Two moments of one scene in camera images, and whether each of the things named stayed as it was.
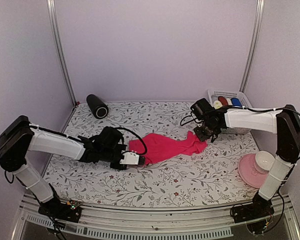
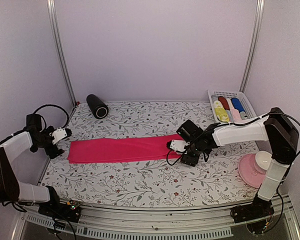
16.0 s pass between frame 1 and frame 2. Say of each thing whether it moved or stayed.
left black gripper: moved
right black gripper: moved
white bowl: stayed
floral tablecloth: stayed
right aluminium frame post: stayed
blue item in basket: stayed
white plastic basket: stayed
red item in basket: stayed
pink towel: moved
